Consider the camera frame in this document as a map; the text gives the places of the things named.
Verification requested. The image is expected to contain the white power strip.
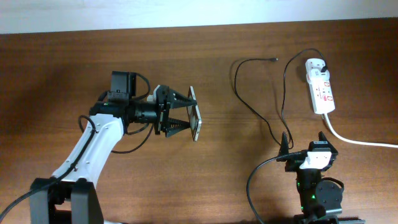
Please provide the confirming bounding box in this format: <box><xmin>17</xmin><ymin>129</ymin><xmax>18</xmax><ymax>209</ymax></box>
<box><xmin>305</xmin><ymin>58</ymin><xmax>335</xmax><ymax>114</ymax></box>

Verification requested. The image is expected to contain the black right camera cable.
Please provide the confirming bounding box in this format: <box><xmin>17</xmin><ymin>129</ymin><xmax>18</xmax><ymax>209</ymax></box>
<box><xmin>246</xmin><ymin>151</ymin><xmax>307</xmax><ymax>224</ymax></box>

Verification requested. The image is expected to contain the white charger adapter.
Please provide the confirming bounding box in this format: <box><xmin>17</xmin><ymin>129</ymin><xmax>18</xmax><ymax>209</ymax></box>
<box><xmin>307</xmin><ymin>68</ymin><xmax>330</xmax><ymax>85</ymax></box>

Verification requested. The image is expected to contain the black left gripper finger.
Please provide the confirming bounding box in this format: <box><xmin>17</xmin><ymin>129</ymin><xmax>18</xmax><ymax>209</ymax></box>
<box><xmin>169</xmin><ymin>89</ymin><xmax>197</xmax><ymax>109</ymax></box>
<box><xmin>164</xmin><ymin>118</ymin><xmax>190</xmax><ymax>138</ymax></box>

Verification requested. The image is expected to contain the black left camera cable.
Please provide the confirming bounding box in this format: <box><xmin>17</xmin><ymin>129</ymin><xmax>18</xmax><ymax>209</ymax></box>
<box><xmin>0</xmin><ymin>72</ymin><xmax>155</xmax><ymax>222</ymax></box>

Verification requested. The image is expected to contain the white power strip cord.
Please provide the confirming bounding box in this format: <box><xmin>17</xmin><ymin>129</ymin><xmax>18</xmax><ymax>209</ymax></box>
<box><xmin>322</xmin><ymin>113</ymin><xmax>398</xmax><ymax>149</ymax></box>

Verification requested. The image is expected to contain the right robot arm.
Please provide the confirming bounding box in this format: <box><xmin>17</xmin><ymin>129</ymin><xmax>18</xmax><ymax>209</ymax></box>
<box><xmin>277</xmin><ymin>132</ymin><xmax>366</xmax><ymax>223</ymax></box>

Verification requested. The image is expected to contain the black smartphone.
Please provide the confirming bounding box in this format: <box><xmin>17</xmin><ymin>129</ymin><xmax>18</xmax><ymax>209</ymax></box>
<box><xmin>187</xmin><ymin>104</ymin><xmax>202</xmax><ymax>141</ymax></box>

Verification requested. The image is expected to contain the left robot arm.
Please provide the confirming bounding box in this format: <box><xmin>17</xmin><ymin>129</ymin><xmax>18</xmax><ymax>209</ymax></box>
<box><xmin>29</xmin><ymin>72</ymin><xmax>201</xmax><ymax>224</ymax></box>

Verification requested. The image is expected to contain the black camera cable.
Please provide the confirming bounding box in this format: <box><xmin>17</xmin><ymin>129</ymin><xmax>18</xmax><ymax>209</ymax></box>
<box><xmin>246</xmin><ymin>151</ymin><xmax>307</xmax><ymax>224</ymax></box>
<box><xmin>0</xmin><ymin>72</ymin><xmax>155</xmax><ymax>222</ymax></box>

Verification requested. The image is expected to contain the black USB charging cable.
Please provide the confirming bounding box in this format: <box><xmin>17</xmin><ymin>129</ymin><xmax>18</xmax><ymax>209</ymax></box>
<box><xmin>233</xmin><ymin>48</ymin><xmax>329</xmax><ymax>150</ymax></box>

